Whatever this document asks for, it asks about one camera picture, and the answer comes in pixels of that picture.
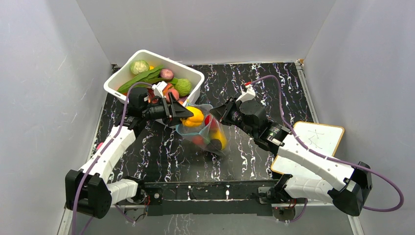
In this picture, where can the light green cabbage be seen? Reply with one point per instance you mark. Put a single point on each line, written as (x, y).
(183, 87)

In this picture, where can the red tomato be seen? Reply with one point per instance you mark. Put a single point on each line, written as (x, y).
(210, 122)

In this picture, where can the dark purple eggplant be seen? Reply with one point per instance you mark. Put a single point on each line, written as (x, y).
(215, 145)

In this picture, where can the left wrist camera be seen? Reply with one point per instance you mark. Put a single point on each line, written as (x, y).
(158, 89)

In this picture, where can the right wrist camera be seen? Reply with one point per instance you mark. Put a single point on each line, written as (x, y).
(247, 92)

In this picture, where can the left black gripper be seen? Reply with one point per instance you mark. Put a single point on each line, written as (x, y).
(178, 112)

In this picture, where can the pink peach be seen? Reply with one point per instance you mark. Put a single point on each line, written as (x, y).
(169, 89)

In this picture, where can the pink onion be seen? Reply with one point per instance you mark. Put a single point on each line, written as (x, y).
(166, 74)

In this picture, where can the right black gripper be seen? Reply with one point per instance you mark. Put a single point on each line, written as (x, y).
(228, 112)

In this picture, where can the yellow bell pepper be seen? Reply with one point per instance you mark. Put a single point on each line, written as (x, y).
(194, 121)

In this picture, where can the long green leaf vegetable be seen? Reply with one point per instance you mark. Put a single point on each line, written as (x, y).
(140, 77)

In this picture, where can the clear zip top bag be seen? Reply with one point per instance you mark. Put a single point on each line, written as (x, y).
(202, 130)

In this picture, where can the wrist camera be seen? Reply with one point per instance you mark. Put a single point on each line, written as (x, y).
(158, 89)
(247, 92)

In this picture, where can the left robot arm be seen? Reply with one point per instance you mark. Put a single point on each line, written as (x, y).
(87, 189)

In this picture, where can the yellow mango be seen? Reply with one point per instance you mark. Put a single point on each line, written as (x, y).
(218, 134)

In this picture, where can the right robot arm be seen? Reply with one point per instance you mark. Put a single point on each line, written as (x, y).
(345, 186)

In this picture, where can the white plastic bin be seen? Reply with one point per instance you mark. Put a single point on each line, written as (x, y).
(180, 71)

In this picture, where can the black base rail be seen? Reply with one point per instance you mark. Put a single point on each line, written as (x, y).
(258, 197)

